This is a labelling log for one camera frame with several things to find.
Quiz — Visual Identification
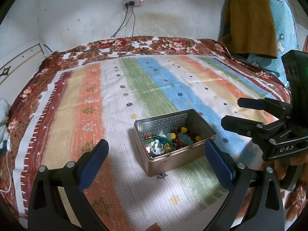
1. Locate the silver metal tin box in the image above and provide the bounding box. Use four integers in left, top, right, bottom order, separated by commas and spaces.
134, 109, 216, 177

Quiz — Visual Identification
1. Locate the green jade bangle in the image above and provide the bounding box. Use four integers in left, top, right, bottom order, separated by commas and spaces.
142, 136, 174, 157

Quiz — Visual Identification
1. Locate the pink power strip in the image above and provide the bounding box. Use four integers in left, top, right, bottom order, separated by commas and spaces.
123, 0, 144, 7

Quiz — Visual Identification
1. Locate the light grey crumpled cloth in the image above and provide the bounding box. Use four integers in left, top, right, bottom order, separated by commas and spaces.
0, 98, 10, 150

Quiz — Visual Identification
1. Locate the white headboard panel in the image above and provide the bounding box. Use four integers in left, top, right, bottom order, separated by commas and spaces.
1, 43, 45, 85

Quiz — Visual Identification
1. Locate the light blue bead bracelet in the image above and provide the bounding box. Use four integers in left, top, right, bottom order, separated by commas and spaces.
165, 133, 196, 147

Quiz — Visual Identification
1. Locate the person's right hand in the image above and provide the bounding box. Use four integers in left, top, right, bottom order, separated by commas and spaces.
290, 150, 308, 166

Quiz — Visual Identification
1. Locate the brown floral blanket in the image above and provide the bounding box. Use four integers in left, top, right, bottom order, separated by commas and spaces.
0, 35, 308, 224

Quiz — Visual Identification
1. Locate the dark red bead bracelet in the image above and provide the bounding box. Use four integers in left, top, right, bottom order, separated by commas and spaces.
172, 134, 193, 151

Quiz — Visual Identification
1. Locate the yellow and dark bead bracelet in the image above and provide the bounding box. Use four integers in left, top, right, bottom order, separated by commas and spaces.
169, 127, 202, 150

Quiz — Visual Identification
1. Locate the brown hanging garment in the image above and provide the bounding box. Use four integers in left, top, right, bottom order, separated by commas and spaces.
219, 0, 278, 59

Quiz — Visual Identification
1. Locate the blue dotted quilt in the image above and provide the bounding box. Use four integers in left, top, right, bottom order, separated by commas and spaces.
221, 0, 298, 87

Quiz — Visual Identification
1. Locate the striped colourful bed sheet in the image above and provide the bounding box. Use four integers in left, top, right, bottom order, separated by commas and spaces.
13, 55, 274, 230

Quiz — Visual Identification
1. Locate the black cable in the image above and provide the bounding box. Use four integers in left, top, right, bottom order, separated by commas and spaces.
81, 3, 150, 56

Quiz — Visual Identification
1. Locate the multicolour small bead bracelet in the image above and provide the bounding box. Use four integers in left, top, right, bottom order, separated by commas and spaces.
141, 134, 174, 158

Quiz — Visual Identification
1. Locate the white cable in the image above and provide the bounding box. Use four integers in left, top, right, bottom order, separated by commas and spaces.
0, 138, 13, 194

